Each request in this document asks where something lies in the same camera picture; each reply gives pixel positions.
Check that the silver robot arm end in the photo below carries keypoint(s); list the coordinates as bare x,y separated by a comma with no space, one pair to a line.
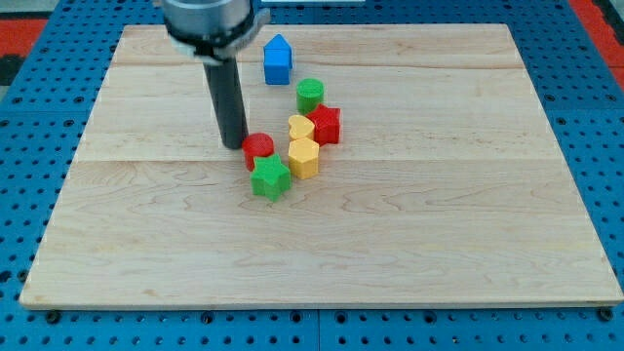
212,31

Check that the green star block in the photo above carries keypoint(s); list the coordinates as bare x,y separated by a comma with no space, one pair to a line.
270,177

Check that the yellow heart block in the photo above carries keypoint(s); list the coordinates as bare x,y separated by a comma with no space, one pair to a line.
300,127

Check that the red star block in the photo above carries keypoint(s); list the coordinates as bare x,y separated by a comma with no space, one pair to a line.
327,124

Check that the yellow hexagon block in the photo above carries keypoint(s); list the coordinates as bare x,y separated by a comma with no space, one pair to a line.
304,158

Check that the red cylinder block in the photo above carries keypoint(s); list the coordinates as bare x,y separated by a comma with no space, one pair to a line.
257,145

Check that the green cylinder block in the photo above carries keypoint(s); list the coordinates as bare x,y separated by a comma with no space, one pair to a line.
310,93

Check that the wooden board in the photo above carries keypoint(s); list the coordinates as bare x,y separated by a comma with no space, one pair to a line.
447,189

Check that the blue house block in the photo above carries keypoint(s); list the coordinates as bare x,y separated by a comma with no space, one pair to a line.
277,61

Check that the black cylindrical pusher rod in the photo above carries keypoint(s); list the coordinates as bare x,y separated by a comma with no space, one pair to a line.
226,93

